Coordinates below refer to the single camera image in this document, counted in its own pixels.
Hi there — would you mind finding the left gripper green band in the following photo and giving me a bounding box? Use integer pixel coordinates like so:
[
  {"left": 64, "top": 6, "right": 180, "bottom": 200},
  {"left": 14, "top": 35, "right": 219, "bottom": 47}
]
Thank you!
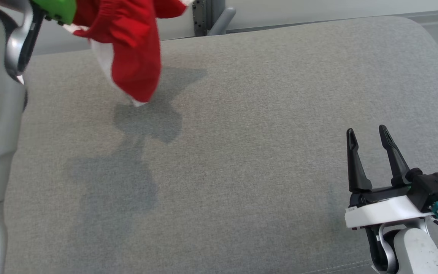
[{"left": 30, "top": 0, "right": 77, "bottom": 25}]

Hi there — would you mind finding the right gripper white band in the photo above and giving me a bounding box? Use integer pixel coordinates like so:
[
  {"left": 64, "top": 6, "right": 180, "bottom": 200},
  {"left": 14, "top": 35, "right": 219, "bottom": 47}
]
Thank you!
[{"left": 344, "top": 124, "right": 435, "bottom": 229}]

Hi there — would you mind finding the plain red garment white trim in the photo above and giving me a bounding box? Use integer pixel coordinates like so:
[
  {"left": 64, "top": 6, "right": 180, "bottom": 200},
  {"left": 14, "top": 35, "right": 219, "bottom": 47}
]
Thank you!
[{"left": 64, "top": 0, "right": 195, "bottom": 107}]

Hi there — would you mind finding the grey diagonal metal strut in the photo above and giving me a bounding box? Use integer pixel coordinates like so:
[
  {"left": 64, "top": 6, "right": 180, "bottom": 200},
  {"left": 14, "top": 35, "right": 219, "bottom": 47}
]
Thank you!
[{"left": 208, "top": 8, "right": 237, "bottom": 36}]

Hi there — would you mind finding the grey metal post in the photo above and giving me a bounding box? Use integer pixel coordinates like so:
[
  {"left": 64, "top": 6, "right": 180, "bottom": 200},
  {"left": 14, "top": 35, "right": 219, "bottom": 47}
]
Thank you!
[{"left": 192, "top": 0, "right": 226, "bottom": 37}]

